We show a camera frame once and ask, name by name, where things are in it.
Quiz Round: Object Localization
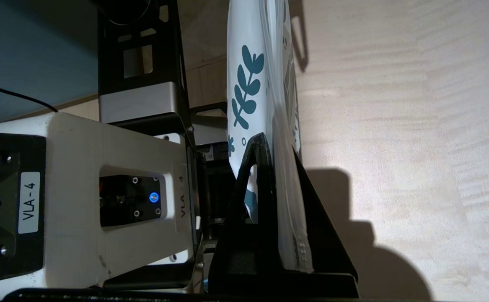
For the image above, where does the thin black cable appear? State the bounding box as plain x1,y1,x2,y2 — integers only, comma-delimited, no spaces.
0,81,58,113

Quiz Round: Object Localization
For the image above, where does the white floral zip pouch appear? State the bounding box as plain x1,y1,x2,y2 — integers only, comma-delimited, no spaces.
227,0,314,273

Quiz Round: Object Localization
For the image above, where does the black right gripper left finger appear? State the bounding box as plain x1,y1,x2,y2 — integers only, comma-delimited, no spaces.
210,132,287,275

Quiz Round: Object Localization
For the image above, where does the black silver robot base frame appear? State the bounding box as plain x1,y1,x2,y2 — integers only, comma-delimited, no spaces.
98,0,228,139

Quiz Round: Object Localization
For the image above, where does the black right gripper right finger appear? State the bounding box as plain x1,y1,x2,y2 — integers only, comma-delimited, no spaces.
292,149,359,282

